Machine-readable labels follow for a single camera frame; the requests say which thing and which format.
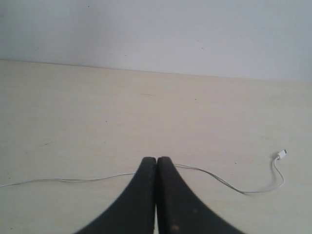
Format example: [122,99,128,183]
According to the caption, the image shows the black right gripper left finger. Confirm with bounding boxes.
[78,157,156,234]

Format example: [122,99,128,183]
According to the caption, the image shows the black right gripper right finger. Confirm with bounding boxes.
[156,156,242,234]

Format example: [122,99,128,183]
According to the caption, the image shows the white wired earphones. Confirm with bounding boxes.
[0,149,288,194]

